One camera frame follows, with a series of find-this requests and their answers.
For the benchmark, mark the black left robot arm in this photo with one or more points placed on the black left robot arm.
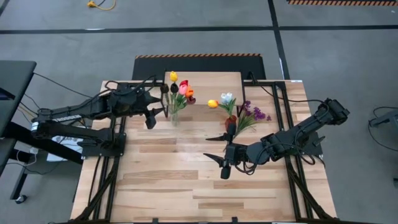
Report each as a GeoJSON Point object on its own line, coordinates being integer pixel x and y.
{"type": "Point", "coordinates": [77, 109]}

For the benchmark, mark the yellow and red artificial tulip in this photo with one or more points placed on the yellow and red artificial tulip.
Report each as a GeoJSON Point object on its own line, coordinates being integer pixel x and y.
{"type": "Point", "coordinates": [213, 103]}

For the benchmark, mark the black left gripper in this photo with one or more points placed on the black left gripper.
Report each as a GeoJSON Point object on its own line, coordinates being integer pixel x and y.
{"type": "Point", "coordinates": [135, 99]}

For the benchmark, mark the wooden shelf with black legs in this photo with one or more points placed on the wooden shelf with black legs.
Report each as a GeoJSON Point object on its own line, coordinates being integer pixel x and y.
{"type": "Point", "coordinates": [211, 84]}

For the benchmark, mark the purple artificial flower bunch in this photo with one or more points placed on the purple artificial flower bunch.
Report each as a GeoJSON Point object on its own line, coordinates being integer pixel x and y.
{"type": "Point", "coordinates": [258, 113]}

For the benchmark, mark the red glass vase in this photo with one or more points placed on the red glass vase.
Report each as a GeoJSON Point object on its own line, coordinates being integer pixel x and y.
{"type": "Point", "coordinates": [228, 119]}

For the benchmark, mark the white printed paper sheet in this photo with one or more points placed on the white printed paper sheet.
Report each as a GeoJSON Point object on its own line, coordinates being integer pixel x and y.
{"type": "Point", "coordinates": [62, 154]}

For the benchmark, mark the clear glass vase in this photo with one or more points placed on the clear glass vase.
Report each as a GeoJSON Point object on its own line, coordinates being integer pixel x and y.
{"type": "Point", "coordinates": [174, 119]}

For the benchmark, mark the white and blue artificial tulip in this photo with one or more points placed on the white and blue artificial tulip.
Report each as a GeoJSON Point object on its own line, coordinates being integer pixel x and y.
{"type": "Point", "coordinates": [229, 96]}
{"type": "Point", "coordinates": [224, 99]}

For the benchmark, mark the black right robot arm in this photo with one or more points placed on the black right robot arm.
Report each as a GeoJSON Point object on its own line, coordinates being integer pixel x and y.
{"type": "Point", "coordinates": [304, 127]}

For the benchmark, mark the orange artificial tulip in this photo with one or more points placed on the orange artificial tulip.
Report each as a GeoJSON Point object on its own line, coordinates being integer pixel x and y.
{"type": "Point", "coordinates": [189, 92]}

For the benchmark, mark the maroon artificial tulip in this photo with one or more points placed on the maroon artificial tulip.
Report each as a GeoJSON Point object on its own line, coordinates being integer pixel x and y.
{"type": "Point", "coordinates": [191, 100]}

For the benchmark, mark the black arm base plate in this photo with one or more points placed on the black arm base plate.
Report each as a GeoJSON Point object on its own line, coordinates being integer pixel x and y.
{"type": "Point", "coordinates": [317, 146]}
{"type": "Point", "coordinates": [105, 151]}

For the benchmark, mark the black artificial tulip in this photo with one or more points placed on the black artificial tulip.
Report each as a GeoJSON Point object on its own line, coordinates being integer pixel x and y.
{"type": "Point", "coordinates": [164, 88]}
{"type": "Point", "coordinates": [174, 88]}

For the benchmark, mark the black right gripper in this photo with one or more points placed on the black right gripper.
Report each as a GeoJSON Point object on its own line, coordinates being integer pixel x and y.
{"type": "Point", "coordinates": [239, 154]}

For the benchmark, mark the black metal table frame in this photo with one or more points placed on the black metal table frame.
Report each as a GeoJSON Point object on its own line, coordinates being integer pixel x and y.
{"type": "Point", "coordinates": [112, 186]}

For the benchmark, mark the black desk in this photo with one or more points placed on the black desk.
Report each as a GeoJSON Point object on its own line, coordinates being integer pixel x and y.
{"type": "Point", "coordinates": [15, 81]}

